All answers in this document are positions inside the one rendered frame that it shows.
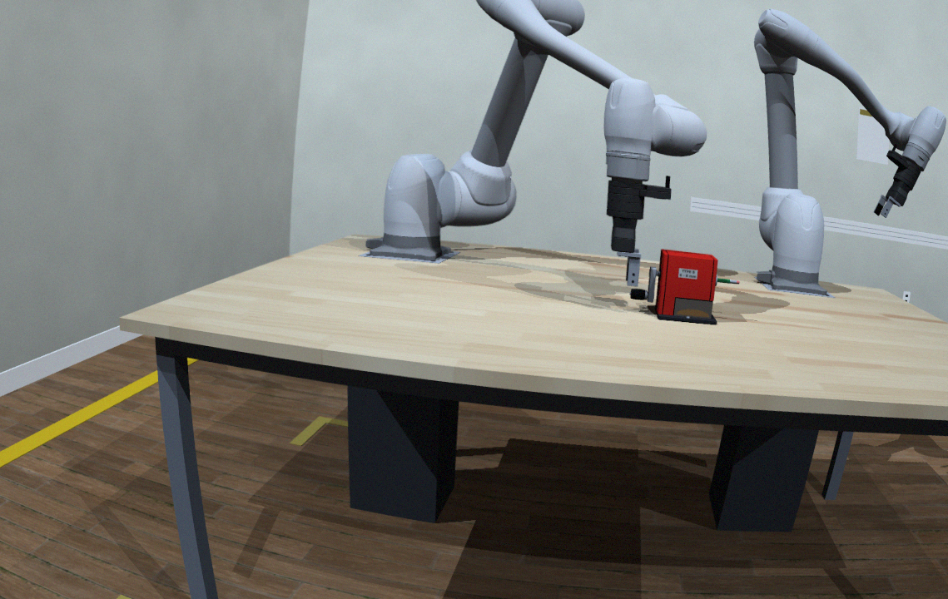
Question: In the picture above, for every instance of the red pencil sharpener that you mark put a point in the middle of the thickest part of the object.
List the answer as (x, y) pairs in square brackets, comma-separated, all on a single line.
[(686, 286)]

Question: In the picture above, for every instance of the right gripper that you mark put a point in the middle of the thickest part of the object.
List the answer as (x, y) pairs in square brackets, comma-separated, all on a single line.
[(626, 203)]

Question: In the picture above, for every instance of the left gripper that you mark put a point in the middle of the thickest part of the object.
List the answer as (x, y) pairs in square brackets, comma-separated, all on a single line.
[(913, 160)]

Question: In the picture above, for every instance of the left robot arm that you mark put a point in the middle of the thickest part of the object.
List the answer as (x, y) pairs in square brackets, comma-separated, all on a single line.
[(798, 222)]

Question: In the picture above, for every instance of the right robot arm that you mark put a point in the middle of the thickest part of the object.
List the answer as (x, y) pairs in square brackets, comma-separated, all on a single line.
[(421, 197)]

